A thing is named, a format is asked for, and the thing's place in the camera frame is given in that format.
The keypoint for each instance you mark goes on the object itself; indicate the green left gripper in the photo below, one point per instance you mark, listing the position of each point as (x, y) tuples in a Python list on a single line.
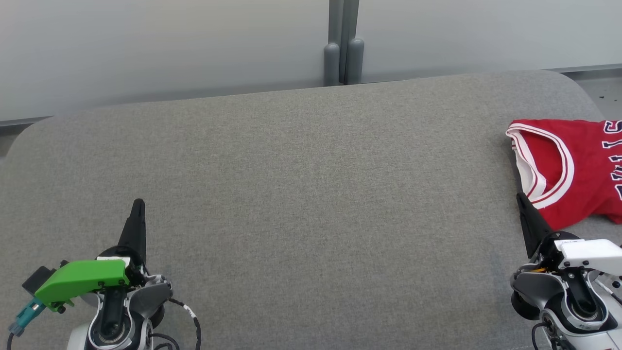
[(77, 279)]

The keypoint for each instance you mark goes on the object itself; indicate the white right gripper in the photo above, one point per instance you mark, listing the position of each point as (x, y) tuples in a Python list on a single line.
[(593, 253)]

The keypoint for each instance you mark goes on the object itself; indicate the red white jersey shirt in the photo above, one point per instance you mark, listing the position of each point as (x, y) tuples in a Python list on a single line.
[(588, 165)]

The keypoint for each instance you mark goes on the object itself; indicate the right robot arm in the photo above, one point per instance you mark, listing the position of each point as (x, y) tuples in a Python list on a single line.
[(578, 311)]

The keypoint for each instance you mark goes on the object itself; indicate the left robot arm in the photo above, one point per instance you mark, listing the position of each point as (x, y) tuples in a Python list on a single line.
[(112, 325)]

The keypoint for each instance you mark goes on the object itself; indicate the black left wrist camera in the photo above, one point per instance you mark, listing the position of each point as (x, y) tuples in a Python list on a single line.
[(36, 279)]

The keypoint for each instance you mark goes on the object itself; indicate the teal left camera connector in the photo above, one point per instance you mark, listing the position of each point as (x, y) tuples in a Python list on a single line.
[(26, 316)]

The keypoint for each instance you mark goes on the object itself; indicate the grey wall base rail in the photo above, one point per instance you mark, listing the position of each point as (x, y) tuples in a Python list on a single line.
[(24, 121), (593, 68)]

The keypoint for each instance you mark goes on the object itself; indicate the grey rounded post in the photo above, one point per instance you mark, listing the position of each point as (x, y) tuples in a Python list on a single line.
[(355, 61), (331, 63)]

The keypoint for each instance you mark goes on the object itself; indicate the grey vertical wall frame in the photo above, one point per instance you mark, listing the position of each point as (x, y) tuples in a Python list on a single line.
[(343, 29)]

